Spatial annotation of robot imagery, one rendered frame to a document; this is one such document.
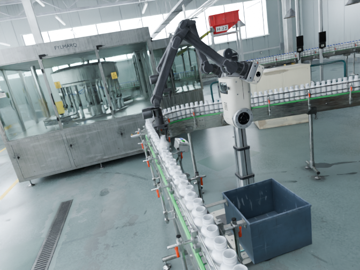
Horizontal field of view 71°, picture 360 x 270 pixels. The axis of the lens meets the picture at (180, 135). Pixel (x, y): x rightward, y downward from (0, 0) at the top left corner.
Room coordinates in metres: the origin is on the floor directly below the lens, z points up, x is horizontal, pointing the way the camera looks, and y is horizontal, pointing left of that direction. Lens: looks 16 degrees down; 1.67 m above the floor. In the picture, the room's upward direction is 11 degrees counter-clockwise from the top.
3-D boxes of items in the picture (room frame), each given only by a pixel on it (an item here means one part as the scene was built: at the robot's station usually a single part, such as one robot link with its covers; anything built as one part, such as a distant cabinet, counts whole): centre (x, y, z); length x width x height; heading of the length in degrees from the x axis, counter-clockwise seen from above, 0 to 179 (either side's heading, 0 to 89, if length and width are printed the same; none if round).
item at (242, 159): (1.93, -0.47, 0.74); 0.11 x 0.11 x 0.40; 11
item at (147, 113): (1.59, 0.15, 1.42); 0.12 x 0.09 x 0.12; 100
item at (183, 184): (1.02, 0.02, 1.08); 0.06 x 0.06 x 0.17
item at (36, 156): (5.78, 1.82, 1.18); 2.88 x 2.73 x 2.35; 101
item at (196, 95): (7.49, 0.08, 1.15); 1.63 x 1.62 x 2.30; 11
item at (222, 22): (8.24, -1.94, 1.40); 0.92 x 0.72 x 2.80; 83
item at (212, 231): (0.67, -0.04, 1.08); 0.06 x 0.06 x 0.17
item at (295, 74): (5.38, -2.27, 0.59); 1.10 x 0.62 x 1.18; 83
